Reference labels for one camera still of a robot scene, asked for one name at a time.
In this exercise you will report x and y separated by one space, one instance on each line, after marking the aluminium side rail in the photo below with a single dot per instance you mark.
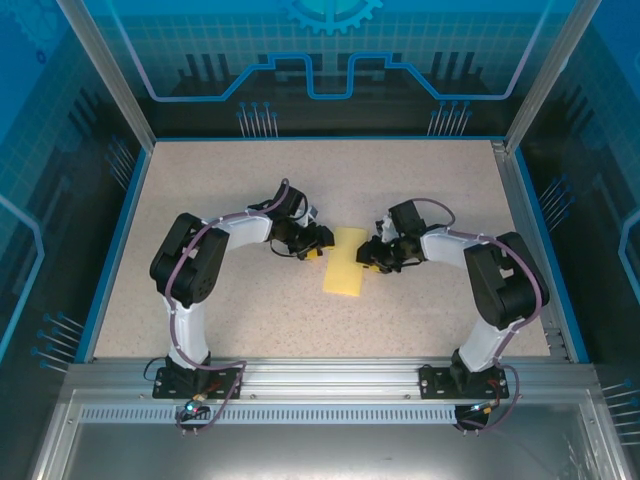
517 200

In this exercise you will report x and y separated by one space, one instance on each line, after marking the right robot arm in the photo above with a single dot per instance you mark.
500 285

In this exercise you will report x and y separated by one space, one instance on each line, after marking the yellow square paper sheet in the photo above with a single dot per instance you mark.
345 270

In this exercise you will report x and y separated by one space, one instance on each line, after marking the steel bottom panel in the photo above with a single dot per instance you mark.
325 455

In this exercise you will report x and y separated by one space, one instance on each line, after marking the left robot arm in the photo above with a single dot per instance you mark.
187 260

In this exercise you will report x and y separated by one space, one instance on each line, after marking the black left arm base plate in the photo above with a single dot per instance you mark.
167 387

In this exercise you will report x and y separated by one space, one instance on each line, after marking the aluminium frame post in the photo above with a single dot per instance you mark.
110 80
550 75

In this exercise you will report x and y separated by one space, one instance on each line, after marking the power connector with green light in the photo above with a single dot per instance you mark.
192 407
487 407

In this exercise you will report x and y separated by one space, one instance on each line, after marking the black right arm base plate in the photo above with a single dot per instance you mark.
430 382

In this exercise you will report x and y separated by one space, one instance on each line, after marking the aluminium mounting rail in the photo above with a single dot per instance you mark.
325 375

